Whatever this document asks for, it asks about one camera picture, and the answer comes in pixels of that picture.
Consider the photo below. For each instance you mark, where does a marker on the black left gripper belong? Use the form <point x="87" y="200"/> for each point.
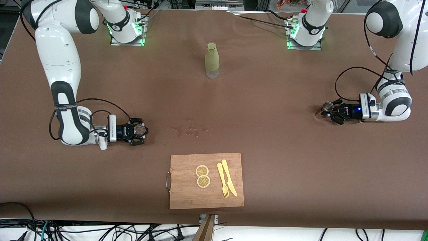
<point x="351" y="111"/>

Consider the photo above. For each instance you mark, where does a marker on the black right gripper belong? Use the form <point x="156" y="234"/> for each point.
<point x="121" y="132"/>

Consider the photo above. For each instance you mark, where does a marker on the small clear measuring cup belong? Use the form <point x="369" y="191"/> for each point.
<point x="140" y="130"/>

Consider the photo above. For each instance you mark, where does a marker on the steel jigger shaker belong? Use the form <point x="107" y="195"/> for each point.
<point x="327" y="106"/>

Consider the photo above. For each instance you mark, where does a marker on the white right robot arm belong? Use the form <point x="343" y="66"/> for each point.
<point x="60" y="50"/>

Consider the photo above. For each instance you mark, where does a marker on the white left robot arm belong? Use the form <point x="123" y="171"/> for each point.
<point x="408" y="40"/>

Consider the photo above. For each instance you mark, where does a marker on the spilled liquid puddle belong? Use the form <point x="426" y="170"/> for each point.
<point x="179" y="131"/>

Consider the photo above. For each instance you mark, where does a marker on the brown table cover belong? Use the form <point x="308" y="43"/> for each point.
<point x="301" y="167"/>

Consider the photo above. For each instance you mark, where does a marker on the lemon slice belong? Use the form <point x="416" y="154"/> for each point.
<point x="203" y="181"/>
<point x="202" y="170"/>

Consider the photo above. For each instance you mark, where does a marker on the yellow plastic fork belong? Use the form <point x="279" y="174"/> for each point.
<point x="221" y="174"/>

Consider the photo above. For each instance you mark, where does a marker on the wooden cutting board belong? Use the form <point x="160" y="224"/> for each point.
<point x="207" y="201"/>

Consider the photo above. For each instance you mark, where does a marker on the yellow plastic knife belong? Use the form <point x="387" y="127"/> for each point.
<point x="228" y="177"/>

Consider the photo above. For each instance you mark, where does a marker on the green sleeved glass bottle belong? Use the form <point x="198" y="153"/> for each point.
<point x="212" y="57"/>

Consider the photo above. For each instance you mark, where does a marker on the orange background items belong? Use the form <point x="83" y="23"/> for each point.
<point x="287" y="3"/>

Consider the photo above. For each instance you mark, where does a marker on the wooden beam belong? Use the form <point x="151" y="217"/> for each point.
<point x="205" y="231"/>

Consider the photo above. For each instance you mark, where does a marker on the grey power strip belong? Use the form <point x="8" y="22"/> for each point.
<point x="217" y="5"/>

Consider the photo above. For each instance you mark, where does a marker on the green object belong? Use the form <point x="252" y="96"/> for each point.
<point x="426" y="236"/>

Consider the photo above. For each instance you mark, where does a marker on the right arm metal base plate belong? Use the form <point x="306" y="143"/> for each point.
<point x="127" y="44"/>

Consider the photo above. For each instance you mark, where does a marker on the metal bracket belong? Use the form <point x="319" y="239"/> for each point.
<point x="216" y="218"/>

